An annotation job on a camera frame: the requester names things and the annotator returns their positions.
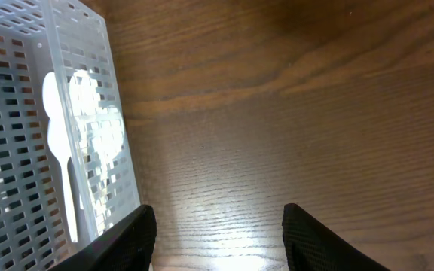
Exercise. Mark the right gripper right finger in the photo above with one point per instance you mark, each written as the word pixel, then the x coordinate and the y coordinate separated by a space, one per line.
pixel 311 246

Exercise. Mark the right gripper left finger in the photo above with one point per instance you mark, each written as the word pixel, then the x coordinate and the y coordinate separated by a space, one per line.
pixel 127 246

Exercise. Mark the white plastic spoon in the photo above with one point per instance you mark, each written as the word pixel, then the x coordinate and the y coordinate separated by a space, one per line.
pixel 58 142

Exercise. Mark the clear plastic basket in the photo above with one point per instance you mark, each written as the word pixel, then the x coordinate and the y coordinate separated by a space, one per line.
pixel 70 39

